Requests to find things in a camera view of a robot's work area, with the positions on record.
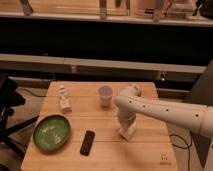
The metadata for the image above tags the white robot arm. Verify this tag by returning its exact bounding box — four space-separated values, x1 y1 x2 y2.
114 84 213 140

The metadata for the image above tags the translucent plastic cup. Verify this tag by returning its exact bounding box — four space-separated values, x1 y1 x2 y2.
98 86 113 107

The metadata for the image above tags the black remote control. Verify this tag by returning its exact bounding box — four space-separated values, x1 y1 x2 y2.
80 130 95 156

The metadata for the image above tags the white small bottle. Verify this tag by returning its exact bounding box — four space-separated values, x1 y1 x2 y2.
59 86 71 113

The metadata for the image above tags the green plate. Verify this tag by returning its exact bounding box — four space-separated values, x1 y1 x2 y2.
33 115 71 153

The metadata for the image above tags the black office chair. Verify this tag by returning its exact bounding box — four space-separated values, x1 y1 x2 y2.
0 71 40 171

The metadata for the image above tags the black cable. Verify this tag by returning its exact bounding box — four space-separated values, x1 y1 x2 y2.
169 133 193 171

